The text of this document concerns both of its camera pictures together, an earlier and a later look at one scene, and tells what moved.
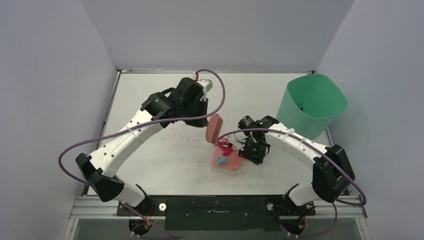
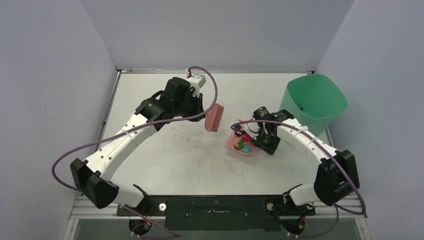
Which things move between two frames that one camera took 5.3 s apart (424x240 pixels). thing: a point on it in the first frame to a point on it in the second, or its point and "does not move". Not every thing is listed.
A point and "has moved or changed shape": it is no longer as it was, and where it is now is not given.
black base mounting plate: x=219 y=213 does not move
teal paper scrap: x=223 y=160 has moved or changed shape
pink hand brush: x=214 y=128 has moved or changed shape
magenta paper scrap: x=226 y=150 has moved or changed shape
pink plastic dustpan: x=234 y=162 has moved or changed shape
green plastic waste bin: x=308 y=103 does not move
